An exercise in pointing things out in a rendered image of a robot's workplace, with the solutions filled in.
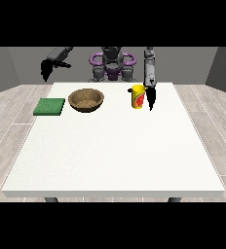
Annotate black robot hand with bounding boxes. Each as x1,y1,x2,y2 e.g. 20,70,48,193
40,58,72,83
127,85,158,112

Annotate green square pad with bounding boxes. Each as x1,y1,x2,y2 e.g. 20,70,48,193
32,97,66,117

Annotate brown wooden bowl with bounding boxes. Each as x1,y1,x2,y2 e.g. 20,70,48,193
67,88,105,114

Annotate grey robot trunk purple rings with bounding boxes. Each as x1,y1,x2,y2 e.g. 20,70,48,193
88,47,139,84

